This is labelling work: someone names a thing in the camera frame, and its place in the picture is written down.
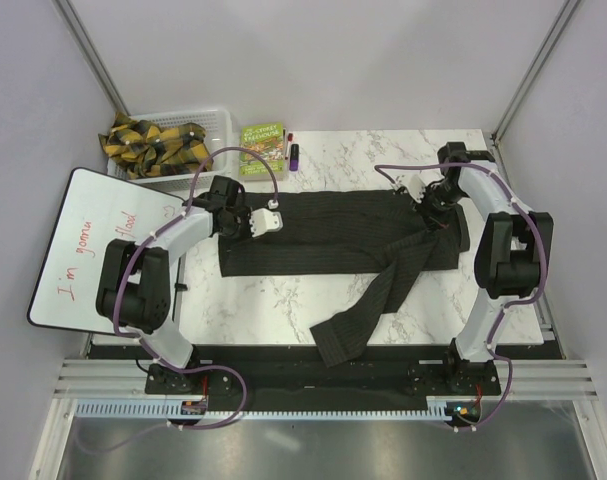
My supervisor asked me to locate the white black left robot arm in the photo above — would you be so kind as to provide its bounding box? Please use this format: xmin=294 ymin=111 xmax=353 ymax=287
xmin=95 ymin=176 xmax=251 ymax=395

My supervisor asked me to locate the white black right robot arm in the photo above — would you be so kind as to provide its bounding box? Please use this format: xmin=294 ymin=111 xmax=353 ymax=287
xmin=418 ymin=142 xmax=554 ymax=394

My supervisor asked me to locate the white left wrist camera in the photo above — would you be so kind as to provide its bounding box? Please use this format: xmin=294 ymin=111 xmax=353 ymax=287
xmin=249 ymin=199 xmax=284 ymax=238

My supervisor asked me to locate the left aluminium frame post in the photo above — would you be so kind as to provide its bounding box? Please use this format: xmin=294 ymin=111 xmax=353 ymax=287
xmin=53 ymin=0 xmax=130 ymax=114

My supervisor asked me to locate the white whiteboard black frame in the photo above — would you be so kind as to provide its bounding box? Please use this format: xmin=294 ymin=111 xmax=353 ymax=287
xmin=27 ymin=168 xmax=182 ymax=335

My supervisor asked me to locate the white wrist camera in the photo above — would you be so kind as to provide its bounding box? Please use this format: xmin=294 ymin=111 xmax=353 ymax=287
xmin=394 ymin=175 xmax=426 ymax=204
xmin=249 ymin=199 xmax=284 ymax=238

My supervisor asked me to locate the red white marker pen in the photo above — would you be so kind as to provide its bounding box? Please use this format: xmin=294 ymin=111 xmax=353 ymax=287
xmin=284 ymin=132 xmax=294 ymax=162

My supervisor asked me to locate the white slotted cable duct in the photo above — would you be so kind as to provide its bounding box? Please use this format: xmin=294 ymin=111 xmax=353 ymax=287
xmin=74 ymin=399 xmax=479 ymax=421

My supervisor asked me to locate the right aluminium frame post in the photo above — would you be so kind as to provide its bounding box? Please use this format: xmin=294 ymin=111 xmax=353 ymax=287
xmin=489 ymin=0 xmax=583 ymax=147

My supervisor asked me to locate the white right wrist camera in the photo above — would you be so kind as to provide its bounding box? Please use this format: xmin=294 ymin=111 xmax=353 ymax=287
xmin=394 ymin=175 xmax=426 ymax=204

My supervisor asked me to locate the purple black marker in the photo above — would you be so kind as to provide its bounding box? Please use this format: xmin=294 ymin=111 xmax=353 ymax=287
xmin=289 ymin=143 xmax=300 ymax=172

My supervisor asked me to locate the yellow black plaid shirt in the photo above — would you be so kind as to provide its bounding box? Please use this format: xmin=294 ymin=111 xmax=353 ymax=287
xmin=98 ymin=112 xmax=213 ymax=180

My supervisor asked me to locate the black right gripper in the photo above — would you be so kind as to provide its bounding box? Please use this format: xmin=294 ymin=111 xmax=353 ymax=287
xmin=410 ymin=182 xmax=466 ymax=234

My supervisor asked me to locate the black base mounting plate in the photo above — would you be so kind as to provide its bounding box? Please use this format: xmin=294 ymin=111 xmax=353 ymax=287
xmin=172 ymin=345 xmax=501 ymax=411

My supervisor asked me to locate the dark striped long sleeve shirt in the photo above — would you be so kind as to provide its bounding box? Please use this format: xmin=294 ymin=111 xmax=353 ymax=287
xmin=218 ymin=190 xmax=470 ymax=367

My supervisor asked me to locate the green paperback book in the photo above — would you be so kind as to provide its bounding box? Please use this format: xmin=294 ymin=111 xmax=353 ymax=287
xmin=239 ymin=122 xmax=286 ymax=181

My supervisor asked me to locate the aluminium frame post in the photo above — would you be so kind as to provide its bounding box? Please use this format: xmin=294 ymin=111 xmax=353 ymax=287
xmin=489 ymin=0 xmax=583 ymax=147
xmin=53 ymin=0 xmax=130 ymax=114

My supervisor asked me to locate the white plastic basket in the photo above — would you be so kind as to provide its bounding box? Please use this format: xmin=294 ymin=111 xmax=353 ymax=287
xmin=107 ymin=109 xmax=233 ymax=192

